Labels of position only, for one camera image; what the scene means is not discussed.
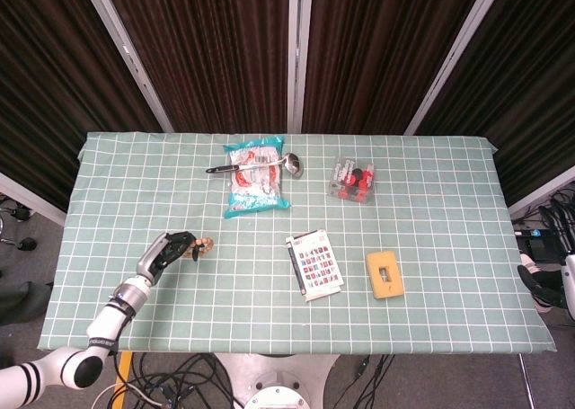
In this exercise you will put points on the upright white partition post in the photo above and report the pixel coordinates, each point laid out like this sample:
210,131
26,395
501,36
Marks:
298,54

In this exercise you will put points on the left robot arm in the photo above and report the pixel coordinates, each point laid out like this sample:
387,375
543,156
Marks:
108,319

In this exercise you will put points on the slanted white partition post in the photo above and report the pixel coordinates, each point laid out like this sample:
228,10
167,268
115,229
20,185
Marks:
458,54
130,63

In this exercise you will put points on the clear box coffee capsules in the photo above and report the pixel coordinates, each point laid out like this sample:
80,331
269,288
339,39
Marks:
352,184

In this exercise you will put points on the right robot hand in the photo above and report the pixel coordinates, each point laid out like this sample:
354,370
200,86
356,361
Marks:
569,283

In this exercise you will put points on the teal snack bag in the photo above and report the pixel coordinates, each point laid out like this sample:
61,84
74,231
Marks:
256,198

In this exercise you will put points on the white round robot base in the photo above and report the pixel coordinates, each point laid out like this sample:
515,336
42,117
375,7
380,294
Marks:
278,377

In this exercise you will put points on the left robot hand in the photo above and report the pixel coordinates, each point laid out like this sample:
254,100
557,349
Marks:
155,256

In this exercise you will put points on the black chair base casters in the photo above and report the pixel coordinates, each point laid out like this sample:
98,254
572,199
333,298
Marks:
28,244

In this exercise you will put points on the white partition base rail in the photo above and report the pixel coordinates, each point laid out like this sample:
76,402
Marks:
31,198
543,189

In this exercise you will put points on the black device blue logo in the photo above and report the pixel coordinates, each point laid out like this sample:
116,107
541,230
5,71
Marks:
536,242

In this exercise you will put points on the yellow tape strip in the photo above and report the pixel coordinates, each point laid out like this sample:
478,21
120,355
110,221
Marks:
123,373

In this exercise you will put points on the dark brown curtain panel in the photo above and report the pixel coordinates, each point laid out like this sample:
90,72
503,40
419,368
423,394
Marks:
45,90
382,54
530,103
215,54

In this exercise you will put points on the yellow sponge with hole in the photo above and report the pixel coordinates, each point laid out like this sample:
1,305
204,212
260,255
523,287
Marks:
373,265

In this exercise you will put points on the metal table leg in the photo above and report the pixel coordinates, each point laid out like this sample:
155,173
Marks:
526,377

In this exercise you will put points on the green checked tablecloth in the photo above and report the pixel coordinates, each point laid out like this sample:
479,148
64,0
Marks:
269,310

